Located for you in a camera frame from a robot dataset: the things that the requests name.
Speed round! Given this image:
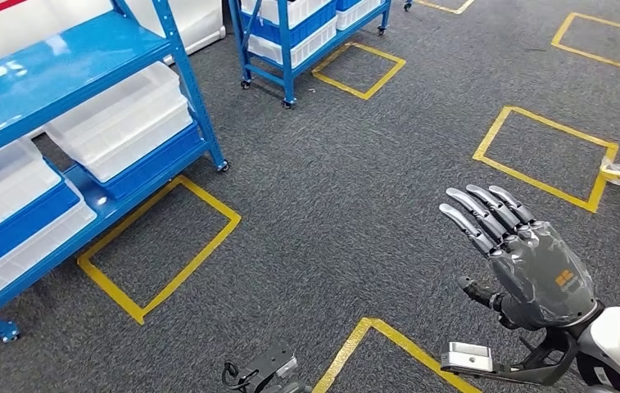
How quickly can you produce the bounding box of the white car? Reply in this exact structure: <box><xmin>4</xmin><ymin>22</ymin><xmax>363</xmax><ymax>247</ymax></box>
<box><xmin>0</xmin><ymin>0</ymin><xmax>228</xmax><ymax>77</ymax></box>

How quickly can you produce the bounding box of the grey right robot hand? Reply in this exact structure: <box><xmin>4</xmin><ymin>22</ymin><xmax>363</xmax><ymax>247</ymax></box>
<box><xmin>438</xmin><ymin>184</ymin><xmax>600</xmax><ymax>332</ymax></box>

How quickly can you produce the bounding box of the blue metal shelf rack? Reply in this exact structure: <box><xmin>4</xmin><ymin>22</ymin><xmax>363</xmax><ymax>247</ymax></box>
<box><xmin>227</xmin><ymin>0</ymin><xmax>392</xmax><ymax>110</ymax></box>
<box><xmin>0</xmin><ymin>0</ymin><xmax>230</xmax><ymax>344</ymax></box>

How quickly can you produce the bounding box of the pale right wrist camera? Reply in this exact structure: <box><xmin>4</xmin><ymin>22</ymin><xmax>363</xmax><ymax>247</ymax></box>
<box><xmin>446</xmin><ymin>341</ymin><xmax>494</xmax><ymax>373</ymax></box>

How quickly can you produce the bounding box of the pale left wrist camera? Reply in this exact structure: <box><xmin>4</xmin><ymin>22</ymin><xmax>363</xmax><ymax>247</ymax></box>
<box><xmin>274</xmin><ymin>358</ymin><xmax>299</xmax><ymax>379</ymax></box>

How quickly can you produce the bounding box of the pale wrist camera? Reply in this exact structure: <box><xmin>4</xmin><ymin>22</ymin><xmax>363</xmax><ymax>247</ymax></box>
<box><xmin>274</xmin><ymin>358</ymin><xmax>299</xmax><ymax>379</ymax></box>
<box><xmin>446</xmin><ymin>341</ymin><xmax>494</xmax><ymax>373</ymax></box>

